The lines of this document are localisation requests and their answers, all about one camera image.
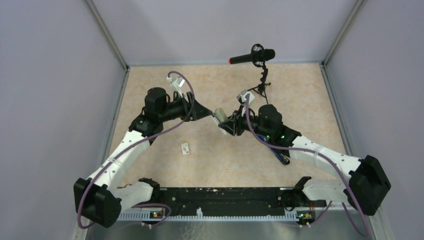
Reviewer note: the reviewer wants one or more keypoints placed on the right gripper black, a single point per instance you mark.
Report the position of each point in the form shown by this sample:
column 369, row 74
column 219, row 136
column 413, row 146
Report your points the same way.
column 230, row 126

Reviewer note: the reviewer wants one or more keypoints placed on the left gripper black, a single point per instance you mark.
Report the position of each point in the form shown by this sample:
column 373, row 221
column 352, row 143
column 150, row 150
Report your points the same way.
column 192, row 109

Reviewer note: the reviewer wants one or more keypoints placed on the blue stapler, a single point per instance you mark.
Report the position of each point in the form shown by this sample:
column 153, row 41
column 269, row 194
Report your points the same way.
column 276, row 153

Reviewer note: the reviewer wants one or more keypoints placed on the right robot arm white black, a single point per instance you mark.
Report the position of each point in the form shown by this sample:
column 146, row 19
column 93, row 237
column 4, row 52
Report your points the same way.
column 361, row 182

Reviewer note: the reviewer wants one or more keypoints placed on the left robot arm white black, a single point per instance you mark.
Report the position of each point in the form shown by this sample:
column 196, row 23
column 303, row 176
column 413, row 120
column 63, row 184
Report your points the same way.
column 99, row 197

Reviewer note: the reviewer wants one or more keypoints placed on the small white staple box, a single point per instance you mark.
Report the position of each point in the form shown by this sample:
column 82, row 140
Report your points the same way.
column 185, row 149

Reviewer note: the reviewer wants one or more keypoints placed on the black microphone orange tip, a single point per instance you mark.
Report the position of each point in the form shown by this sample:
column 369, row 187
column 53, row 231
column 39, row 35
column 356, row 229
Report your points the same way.
column 251, row 57

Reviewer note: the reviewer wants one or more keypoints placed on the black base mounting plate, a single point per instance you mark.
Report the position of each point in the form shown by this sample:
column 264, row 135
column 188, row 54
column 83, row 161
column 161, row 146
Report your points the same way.
column 233, row 201

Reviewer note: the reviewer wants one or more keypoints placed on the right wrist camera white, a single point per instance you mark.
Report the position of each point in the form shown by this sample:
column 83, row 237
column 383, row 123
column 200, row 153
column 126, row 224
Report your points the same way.
column 244, row 97

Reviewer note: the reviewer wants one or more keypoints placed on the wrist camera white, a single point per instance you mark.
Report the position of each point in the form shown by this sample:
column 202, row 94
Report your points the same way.
column 244, row 97
column 176, row 85

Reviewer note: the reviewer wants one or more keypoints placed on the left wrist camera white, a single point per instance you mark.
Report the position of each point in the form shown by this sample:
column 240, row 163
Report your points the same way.
column 176, row 85

